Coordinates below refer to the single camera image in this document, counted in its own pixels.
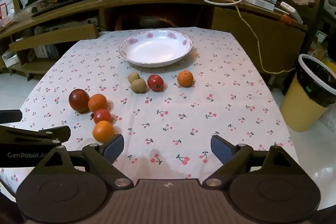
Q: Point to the dark red tomato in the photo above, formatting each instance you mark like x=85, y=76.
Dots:
x=78, y=100

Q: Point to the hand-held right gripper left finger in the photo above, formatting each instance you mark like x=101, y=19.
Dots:
x=115, y=146

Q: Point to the cherry print tablecloth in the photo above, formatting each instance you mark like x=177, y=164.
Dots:
x=223, y=113

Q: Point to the wooden keyboard tray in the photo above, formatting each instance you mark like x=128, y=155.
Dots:
x=52, y=37

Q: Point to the yellow trash bin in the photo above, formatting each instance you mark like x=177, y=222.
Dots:
x=296, y=108

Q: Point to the brown kiwi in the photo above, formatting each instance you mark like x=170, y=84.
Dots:
x=138, y=86
x=132, y=76

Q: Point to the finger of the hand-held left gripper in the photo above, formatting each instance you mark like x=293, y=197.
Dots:
x=9, y=117
x=39, y=133

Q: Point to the black trash bag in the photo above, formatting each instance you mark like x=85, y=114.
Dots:
x=319, y=82

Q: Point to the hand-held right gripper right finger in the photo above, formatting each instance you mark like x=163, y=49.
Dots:
x=219, y=146

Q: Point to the white floral plate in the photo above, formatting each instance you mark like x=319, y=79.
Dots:
x=155, y=52

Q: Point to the small orange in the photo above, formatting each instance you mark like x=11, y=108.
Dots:
x=98, y=102
x=103, y=131
x=185, y=79

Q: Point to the wooden desk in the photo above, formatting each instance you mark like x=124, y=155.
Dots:
x=231, y=19

